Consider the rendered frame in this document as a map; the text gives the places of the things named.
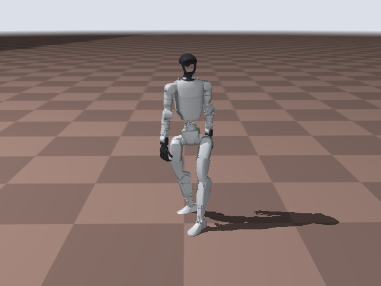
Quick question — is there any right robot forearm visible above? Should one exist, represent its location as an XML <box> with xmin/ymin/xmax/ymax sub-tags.
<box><xmin>160</xmin><ymin>111</ymin><xmax>170</xmax><ymax>143</ymax></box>

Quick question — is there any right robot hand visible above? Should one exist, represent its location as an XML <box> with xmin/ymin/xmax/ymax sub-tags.
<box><xmin>160</xmin><ymin>137</ymin><xmax>173</xmax><ymax>161</ymax></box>

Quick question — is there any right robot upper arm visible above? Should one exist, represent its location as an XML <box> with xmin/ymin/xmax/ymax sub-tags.
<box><xmin>163</xmin><ymin>82</ymin><xmax>177</xmax><ymax>119</ymax></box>

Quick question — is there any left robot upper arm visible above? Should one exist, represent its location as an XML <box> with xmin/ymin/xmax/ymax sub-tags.
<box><xmin>202</xmin><ymin>80</ymin><xmax>215</xmax><ymax>114</ymax></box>

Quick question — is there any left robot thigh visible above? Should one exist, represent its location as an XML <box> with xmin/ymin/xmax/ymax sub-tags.
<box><xmin>196</xmin><ymin>134</ymin><xmax>213</xmax><ymax>187</ymax></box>

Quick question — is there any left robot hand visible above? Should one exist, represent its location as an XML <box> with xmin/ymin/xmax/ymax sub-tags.
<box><xmin>205</xmin><ymin>129</ymin><xmax>213</xmax><ymax>149</ymax></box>

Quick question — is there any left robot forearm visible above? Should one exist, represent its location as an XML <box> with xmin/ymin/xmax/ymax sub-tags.
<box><xmin>204</xmin><ymin>111</ymin><xmax>214</xmax><ymax>134</ymax></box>

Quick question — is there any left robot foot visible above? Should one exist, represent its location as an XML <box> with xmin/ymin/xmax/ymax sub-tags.
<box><xmin>187</xmin><ymin>219</ymin><xmax>207</xmax><ymax>237</ymax></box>

